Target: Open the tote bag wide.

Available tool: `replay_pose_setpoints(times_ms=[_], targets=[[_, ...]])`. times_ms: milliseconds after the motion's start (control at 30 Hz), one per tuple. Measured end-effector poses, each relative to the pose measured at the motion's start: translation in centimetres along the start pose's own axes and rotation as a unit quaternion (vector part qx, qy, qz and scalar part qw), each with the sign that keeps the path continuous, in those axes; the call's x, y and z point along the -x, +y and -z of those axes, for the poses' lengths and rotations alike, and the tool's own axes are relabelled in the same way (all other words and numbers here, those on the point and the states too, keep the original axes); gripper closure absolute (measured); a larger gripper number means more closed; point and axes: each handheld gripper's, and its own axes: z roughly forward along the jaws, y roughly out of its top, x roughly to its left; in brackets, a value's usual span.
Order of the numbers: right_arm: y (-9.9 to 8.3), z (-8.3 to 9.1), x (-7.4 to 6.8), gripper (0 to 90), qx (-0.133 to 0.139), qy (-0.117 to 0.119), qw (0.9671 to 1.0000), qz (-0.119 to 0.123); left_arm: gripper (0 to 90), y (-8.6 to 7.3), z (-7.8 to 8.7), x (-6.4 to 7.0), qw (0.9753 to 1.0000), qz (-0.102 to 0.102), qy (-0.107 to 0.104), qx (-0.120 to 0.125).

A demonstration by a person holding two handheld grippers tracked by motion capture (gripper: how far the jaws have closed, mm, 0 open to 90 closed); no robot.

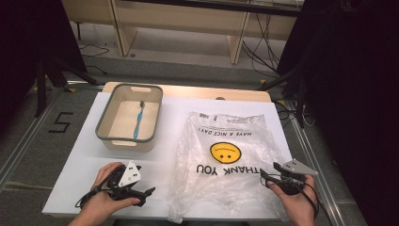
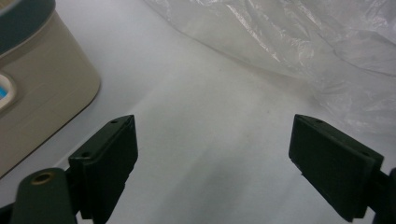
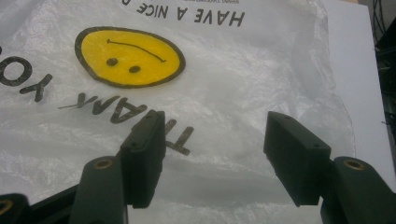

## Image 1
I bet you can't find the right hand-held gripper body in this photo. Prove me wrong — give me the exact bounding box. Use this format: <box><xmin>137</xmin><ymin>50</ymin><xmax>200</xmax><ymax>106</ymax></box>
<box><xmin>277</xmin><ymin>158</ymin><xmax>318</xmax><ymax>196</ymax></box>

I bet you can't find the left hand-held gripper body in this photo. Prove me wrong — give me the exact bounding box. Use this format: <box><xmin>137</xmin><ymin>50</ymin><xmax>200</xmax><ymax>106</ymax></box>
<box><xmin>107</xmin><ymin>160</ymin><xmax>149</xmax><ymax>207</ymax></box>

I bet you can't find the clear plastic bag yellow smiley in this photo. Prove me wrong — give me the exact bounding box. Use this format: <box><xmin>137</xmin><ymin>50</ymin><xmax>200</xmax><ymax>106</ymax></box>
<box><xmin>166</xmin><ymin>111</ymin><xmax>295</xmax><ymax>224</ymax></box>

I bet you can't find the blue toothbrush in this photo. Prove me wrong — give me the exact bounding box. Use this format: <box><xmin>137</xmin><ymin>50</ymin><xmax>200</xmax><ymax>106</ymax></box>
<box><xmin>133</xmin><ymin>100</ymin><xmax>146</xmax><ymax>140</ymax></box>

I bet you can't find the beige basket with grey rim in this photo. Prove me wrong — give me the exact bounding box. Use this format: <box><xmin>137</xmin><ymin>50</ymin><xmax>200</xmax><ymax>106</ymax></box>
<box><xmin>94</xmin><ymin>83</ymin><xmax>164</xmax><ymax>153</ymax></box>

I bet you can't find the person's right hand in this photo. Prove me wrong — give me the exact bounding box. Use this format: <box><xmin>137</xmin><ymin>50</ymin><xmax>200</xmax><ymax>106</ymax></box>
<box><xmin>267</xmin><ymin>174</ymin><xmax>318</xmax><ymax>226</ymax></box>

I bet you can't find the person's left hand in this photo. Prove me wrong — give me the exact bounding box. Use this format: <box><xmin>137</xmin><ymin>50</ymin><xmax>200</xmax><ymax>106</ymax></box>
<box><xmin>79</xmin><ymin>162</ymin><xmax>141</xmax><ymax>220</ymax></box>

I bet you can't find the white table cover board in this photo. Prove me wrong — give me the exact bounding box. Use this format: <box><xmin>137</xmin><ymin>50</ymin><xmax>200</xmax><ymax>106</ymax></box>
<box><xmin>41</xmin><ymin>91</ymin><xmax>313</xmax><ymax>220</ymax></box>

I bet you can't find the black metal stand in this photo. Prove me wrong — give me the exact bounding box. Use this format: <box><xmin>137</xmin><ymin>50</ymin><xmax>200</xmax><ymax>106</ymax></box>
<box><xmin>257</xmin><ymin>64</ymin><xmax>308</xmax><ymax>129</ymax></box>

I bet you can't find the black curtain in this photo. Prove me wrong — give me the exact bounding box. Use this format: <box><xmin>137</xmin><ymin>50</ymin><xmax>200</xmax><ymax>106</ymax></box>
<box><xmin>0</xmin><ymin>0</ymin><xmax>88</xmax><ymax>133</ymax></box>
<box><xmin>276</xmin><ymin>0</ymin><xmax>399</xmax><ymax>226</ymax></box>

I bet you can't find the black tripod stand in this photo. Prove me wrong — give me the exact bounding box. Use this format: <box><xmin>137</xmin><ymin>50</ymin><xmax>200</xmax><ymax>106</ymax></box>
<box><xmin>33</xmin><ymin>56</ymin><xmax>99</xmax><ymax>119</ymax></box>

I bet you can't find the beige wooden desk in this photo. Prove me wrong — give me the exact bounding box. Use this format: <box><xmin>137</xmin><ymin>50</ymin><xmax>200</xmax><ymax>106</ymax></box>
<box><xmin>60</xmin><ymin>0</ymin><xmax>304</xmax><ymax>65</ymax></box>

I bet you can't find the metal floor rail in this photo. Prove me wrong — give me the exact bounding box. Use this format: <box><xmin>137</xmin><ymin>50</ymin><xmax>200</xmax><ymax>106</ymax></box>
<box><xmin>0</xmin><ymin>89</ymin><xmax>65</xmax><ymax>189</ymax></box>
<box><xmin>288</xmin><ymin>100</ymin><xmax>347</xmax><ymax>226</ymax></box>

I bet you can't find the black floor cable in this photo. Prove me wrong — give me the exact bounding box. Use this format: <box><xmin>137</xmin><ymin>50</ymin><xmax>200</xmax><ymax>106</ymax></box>
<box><xmin>85</xmin><ymin>64</ymin><xmax>108</xmax><ymax>76</ymax></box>
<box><xmin>78</xmin><ymin>43</ymin><xmax>111</xmax><ymax>58</ymax></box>

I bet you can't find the bundle of black cables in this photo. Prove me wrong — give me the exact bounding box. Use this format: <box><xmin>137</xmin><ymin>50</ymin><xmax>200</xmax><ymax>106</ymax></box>
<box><xmin>241</xmin><ymin>12</ymin><xmax>281</xmax><ymax>79</ymax></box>

